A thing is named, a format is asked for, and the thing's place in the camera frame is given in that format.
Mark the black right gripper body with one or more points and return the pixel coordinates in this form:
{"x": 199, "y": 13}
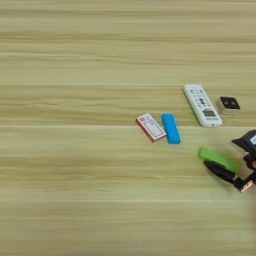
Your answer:
{"x": 248, "y": 175}

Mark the blue rectangular block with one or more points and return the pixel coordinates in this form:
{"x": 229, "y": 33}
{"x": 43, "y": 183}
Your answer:
{"x": 171, "y": 128}

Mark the green rectangular block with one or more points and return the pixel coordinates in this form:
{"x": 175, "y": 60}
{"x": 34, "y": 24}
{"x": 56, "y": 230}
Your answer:
{"x": 218, "y": 159}

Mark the red and white card box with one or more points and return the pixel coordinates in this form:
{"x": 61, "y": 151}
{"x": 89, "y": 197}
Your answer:
{"x": 150, "y": 127}

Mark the small white box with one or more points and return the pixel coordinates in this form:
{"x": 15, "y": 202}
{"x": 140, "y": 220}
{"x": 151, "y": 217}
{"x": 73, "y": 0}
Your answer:
{"x": 230, "y": 104}

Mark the white remote control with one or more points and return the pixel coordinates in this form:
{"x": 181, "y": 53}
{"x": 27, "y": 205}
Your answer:
{"x": 202, "y": 105}

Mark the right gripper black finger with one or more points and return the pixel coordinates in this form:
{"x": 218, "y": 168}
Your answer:
{"x": 220, "y": 170}

